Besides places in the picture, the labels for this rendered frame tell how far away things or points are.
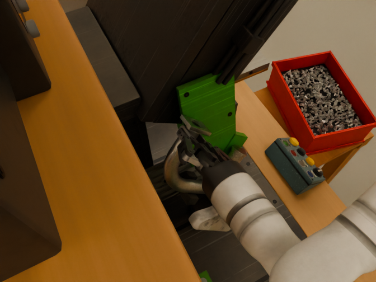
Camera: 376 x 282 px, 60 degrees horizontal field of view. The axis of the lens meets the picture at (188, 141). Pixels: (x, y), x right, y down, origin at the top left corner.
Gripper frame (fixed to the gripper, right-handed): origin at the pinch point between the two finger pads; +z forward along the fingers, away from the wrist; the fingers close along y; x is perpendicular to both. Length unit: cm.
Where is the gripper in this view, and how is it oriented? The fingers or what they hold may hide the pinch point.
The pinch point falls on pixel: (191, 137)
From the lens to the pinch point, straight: 61.3
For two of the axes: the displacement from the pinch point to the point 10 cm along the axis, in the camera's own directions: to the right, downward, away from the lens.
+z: -4.4, -6.0, 6.7
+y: -7.1, -2.2, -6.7
